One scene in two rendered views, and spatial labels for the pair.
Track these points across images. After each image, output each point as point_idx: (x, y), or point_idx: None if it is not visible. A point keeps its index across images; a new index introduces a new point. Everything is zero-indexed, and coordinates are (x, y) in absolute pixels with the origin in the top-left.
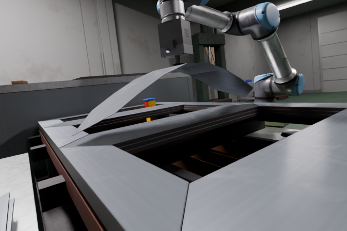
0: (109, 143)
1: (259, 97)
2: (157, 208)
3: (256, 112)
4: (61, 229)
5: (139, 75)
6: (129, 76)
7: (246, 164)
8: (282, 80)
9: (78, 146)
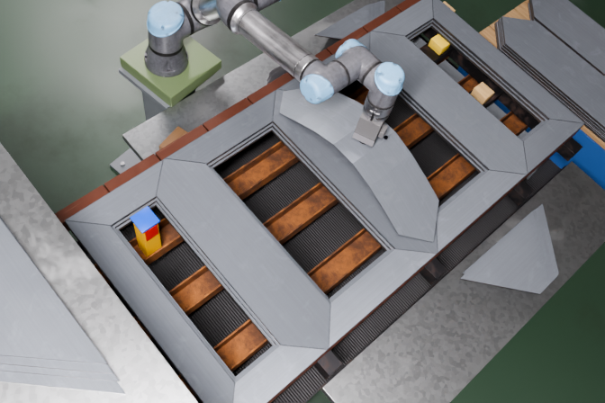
0: None
1: (176, 51)
2: (504, 178)
3: None
4: (369, 325)
5: (58, 219)
6: (76, 243)
7: (474, 149)
8: (219, 19)
9: (435, 238)
